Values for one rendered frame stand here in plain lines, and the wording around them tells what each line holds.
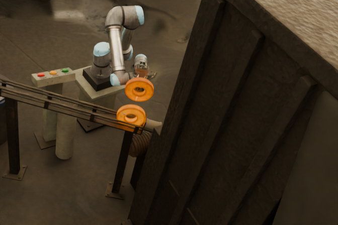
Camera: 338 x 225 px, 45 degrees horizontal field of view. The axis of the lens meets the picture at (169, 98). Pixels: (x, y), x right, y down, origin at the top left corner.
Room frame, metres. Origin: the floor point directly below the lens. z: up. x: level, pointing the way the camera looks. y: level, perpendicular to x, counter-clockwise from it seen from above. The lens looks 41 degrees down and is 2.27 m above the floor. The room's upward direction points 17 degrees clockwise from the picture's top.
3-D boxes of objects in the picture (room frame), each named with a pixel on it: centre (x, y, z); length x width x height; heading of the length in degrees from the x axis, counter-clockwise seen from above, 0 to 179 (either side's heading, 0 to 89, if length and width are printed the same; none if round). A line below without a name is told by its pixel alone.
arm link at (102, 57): (2.24, 0.53, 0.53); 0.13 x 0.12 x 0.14; 121
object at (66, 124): (1.73, 0.58, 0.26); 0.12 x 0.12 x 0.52
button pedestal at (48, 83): (1.83, 0.72, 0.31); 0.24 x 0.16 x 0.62; 132
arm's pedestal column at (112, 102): (2.24, 0.53, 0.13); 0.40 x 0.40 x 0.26; 50
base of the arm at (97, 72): (2.24, 0.53, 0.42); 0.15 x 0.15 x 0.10
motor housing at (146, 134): (1.62, 0.06, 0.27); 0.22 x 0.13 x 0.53; 132
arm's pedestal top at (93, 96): (2.24, 0.53, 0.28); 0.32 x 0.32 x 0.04; 50
